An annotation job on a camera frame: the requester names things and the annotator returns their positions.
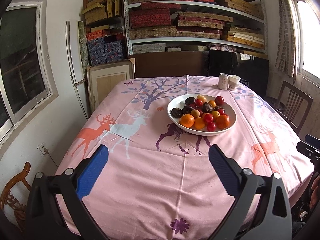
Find patterned curtain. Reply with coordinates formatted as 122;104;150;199
276;0;297;80

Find window with white frame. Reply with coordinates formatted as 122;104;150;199
1;0;59;154

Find white shelving unit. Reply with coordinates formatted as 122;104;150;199
124;0;266;55

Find red cherry tomato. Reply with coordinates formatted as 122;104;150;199
202;113;214;124
207;122;216;132

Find dark wooden chair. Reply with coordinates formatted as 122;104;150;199
264;81;313;135

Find pink drink can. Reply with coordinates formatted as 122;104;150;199
218;73;229;90

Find dark passion fruit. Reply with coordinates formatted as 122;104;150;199
184;97;196;106

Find curved wooden chair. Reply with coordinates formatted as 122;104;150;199
0;161;32;230

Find yellow-green small fruit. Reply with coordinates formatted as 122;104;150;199
190;109;200;119

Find pink deer tablecloth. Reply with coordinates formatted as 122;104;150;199
57;76;313;239

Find framed panel leaning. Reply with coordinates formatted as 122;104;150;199
87;58;136;113

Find person's right hand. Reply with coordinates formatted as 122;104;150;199
309;176;320;210

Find white paper cup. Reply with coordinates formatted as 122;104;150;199
228;74;241;90

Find large orange on plate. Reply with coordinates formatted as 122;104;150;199
216;114;230;129

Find large red plum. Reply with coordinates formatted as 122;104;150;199
215;96;225;106

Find dark brown board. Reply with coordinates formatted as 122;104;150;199
129;51;209;78

